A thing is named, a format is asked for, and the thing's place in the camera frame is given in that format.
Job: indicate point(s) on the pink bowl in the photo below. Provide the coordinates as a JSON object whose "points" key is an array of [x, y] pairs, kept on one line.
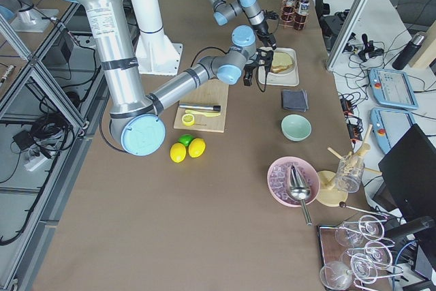
{"points": [[279, 188]]}

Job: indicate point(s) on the white round plate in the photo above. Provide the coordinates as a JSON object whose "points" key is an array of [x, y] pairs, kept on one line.
{"points": [[284, 71]]}

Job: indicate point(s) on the half lemon slice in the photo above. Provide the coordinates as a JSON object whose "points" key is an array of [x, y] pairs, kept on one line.
{"points": [[188, 119]]}

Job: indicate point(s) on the black monitor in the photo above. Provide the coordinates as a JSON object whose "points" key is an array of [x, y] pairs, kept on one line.
{"points": [[408, 170]]}

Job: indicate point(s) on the copper wire bottle rack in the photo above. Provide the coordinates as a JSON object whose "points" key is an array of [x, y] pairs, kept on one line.
{"points": [[286, 20]]}

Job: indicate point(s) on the dark framed wooden tray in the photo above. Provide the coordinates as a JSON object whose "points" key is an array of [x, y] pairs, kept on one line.
{"points": [[419, 274]]}

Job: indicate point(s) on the aluminium frame post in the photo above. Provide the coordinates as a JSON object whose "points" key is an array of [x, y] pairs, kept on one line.
{"points": [[345, 32]]}

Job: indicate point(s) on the wooden cutting board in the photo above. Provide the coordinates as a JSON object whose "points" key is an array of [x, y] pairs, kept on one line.
{"points": [[212, 93]]}

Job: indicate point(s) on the black thermos bottle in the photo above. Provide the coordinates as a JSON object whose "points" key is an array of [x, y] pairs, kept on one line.
{"points": [[409, 51]]}

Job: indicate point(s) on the steel ice scoop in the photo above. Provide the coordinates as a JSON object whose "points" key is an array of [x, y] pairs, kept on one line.
{"points": [[299, 191]]}

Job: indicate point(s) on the teach pendant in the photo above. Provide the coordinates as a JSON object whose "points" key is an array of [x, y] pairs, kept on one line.
{"points": [[389, 126], [392, 88]]}

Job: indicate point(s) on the bread slice on plate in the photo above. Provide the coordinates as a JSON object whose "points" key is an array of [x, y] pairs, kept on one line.
{"points": [[281, 69]]}

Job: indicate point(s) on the teach pendant upper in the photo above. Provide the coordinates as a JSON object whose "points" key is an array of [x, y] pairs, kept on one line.
{"points": [[392, 88]]}

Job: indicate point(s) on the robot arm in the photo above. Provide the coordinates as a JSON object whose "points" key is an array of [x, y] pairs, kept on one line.
{"points": [[130, 41], [225, 1]]}

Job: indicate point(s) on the cream rabbit tray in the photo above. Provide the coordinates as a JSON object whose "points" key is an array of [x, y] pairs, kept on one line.
{"points": [[282, 56]]}

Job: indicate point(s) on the teach pendant lower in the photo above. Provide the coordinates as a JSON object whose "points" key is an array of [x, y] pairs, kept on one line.
{"points": [[389, 126]]}

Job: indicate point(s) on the steel cylinder muddler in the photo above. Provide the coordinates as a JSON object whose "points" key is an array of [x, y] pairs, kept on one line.
{"points": [[214, 108]]}

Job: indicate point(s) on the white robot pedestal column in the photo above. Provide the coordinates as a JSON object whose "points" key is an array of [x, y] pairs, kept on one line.
{"points": [[155, 53]]}

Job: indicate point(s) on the yellow lemon upper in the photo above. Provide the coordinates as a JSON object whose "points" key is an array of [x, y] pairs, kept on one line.
{"points": [[196, 147]]}

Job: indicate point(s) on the wooden cup tree stand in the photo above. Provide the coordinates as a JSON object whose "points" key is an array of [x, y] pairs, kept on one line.
{"points": [[329, 195]]}

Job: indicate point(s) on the yellow lemon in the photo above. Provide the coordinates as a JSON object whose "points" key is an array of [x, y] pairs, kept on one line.
{"points": [[196, 147], [178, 152]]}

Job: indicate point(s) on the yellow lemon lower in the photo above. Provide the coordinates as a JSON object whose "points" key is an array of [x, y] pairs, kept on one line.
{"points": [[178, 152]]}

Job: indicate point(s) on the green lime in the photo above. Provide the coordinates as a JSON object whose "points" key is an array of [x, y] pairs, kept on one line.
{"points": [[186, 139]]}

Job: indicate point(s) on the grey folded cloth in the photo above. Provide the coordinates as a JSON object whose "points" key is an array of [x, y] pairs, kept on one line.
{"points": [[294, 100]]}

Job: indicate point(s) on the clear glass cup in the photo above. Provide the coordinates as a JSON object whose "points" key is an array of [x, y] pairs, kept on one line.
{"points": [[349, 173]]}

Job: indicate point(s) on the green bowl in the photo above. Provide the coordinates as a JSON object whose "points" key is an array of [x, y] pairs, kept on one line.
{"points": [[296, 127]]}

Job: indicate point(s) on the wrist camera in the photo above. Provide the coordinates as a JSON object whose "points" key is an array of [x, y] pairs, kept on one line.
{"points": [[271, 15], [264, 59]]}

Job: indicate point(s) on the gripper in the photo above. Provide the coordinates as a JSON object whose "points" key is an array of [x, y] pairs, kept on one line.
{"points": [[261, 28], [257, 58]]}

